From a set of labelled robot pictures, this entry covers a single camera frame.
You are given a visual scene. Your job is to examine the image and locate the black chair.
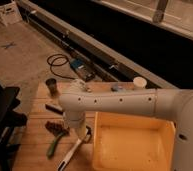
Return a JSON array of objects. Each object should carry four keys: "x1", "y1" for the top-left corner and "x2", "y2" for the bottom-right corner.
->
[{"x1": 0, "y1": 84, "x2": 27, "y2": 171}]

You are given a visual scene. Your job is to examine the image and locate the white handled brush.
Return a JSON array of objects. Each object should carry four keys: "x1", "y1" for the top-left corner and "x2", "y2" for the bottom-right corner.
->
[{"x1": 57, "y1": 126, "x2": 91, "y2": 171}]

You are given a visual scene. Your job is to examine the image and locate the white paper cup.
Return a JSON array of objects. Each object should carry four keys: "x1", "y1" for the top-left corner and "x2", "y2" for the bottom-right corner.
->
[{"x1": 133, "y1": 77, "x2": 147, "y2": 89}]

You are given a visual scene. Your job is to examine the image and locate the clear plastic bag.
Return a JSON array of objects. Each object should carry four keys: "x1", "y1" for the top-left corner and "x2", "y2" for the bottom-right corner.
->
[{"x1": 111, "y1": 85, "x2": 126, "y2": 92}]

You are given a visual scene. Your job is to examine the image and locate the black cable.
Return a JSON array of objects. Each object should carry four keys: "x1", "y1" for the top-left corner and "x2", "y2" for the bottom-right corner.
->
[{"x1": 46, "y1": 53, "x2": 82, "y2": 83}]

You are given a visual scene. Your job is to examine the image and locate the blue power device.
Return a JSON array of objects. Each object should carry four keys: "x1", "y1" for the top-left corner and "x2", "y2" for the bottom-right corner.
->
[{"x1": 70, "y1": 59, "x2": 95, "y2": 81}]

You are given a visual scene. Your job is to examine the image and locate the green handled scrub brush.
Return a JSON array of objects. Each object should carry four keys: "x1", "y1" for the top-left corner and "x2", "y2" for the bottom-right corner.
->
[{"x1": 45, "y1": 121, "x2": 69, "y2": 159}]

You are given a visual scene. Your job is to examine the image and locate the white cardboard box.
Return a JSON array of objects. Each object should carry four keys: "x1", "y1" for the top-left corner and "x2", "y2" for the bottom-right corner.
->
[{"x1": 0, "y1": 0, "x2": 22, "y2": 26}]

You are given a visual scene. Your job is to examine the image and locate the small black box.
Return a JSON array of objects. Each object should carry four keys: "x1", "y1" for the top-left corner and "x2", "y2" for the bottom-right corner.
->
[{"x1": 45, "y1": 104, "x2": 63, "y2": 115}]

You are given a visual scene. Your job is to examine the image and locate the yellow plastic bin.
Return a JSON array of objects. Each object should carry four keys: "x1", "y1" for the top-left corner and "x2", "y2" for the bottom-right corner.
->
[{"x1": 92, "y1": 112, "x2": 175, "y2": 171}]

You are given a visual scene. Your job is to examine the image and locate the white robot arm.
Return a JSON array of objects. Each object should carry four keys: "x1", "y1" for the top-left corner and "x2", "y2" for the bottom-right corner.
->
[{"x1": 59, "y1": 79, "x2": 193, "y2": 171}]

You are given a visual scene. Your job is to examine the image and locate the metal cup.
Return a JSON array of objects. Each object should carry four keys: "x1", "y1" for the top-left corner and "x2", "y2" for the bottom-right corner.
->
[{"x1": 45, "y1": 78, "x2": 58, "y2": 95}]

